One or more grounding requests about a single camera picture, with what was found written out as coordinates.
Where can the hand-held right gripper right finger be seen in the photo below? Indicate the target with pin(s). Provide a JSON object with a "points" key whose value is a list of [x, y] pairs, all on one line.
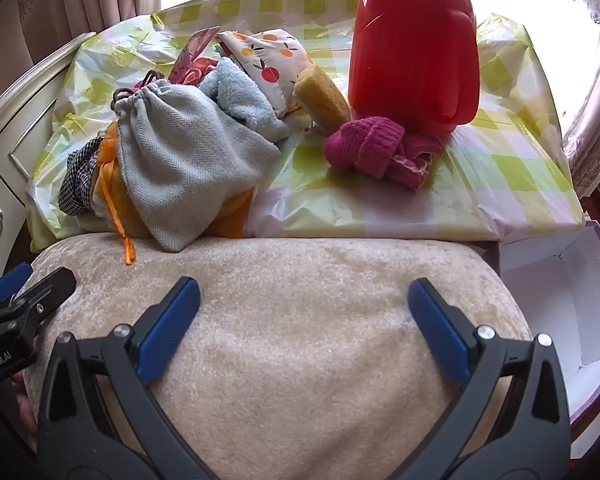
{"points": [[440, 332]]}

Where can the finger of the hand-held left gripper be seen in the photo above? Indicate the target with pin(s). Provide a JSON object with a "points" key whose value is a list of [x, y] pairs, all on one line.
{"points": [[50, 287], [11, 281]]}

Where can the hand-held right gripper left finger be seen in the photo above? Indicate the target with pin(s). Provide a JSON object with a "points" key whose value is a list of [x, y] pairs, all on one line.
{"points": [[170, 327]]}

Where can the white purple cardboard box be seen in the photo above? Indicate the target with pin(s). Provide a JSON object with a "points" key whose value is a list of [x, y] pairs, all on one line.
{"points": [[545, 300]]}

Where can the white pouch with logo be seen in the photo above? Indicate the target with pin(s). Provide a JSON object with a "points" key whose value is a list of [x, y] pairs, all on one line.
{"points": [[190, 160]]}

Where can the light blue pig plush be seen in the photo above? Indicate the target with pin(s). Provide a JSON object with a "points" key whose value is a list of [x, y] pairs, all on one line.
{"points": [[240, 100]]}

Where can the yellow sponge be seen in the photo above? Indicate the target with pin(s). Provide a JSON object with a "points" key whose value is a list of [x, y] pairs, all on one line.
{"points": [[322, 100]]}

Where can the fruit print pillow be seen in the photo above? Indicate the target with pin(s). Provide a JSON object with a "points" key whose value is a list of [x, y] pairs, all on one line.
{"points": [[272, 67]]}

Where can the person's left hand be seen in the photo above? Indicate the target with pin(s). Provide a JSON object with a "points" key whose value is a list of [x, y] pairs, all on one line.
{"points": [[26, 410]]}

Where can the black white checked cloth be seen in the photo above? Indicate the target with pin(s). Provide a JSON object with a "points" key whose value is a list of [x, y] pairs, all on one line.
{"points": [[77, 180]]}

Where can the white dresser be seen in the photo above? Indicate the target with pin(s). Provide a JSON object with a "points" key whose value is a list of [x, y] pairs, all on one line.
{"points": [[15, 160]]}

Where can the beige plush stool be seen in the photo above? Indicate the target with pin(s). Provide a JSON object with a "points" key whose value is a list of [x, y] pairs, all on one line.
{"points": [[290, 310]]}

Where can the green checked plastic tablecloth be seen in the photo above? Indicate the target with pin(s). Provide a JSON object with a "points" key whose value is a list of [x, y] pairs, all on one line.
{"points": [[430, 200]]}

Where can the pink embroidered curtain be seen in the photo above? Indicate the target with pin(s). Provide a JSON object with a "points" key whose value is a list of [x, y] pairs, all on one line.
{"points": [[592, 125]]}

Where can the red thermos bottle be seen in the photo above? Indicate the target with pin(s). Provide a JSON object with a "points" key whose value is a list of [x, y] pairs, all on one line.
{"points": [[415, 60]]}

